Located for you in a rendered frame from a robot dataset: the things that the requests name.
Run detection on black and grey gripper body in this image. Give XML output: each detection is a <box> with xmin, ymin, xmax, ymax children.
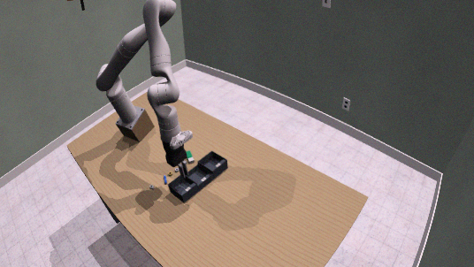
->
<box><xmin>159</xmin><ymin>123</ymin><xmax>193</xmax><ymax>167</ymax></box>

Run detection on green and white eraser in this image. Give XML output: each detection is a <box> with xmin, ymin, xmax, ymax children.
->
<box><xmin>187</xmin><ymin>150</ymin><xmax>195</xmax><ymax>164</ymax></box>

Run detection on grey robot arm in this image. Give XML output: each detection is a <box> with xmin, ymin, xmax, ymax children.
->
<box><xmin>96</xmin><ymin>0</ymin><xmax>180</xmax><ymax>130</ymax></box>

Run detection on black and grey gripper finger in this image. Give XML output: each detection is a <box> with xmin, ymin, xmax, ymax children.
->
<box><xmin>177</xmin><ymin>164</ymin><xmax>186</xmax><ymax>178</ymax></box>
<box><xmin>181</xmin><ymin>160</ymin><xmax>188</xmax><ymax>175</ymax></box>

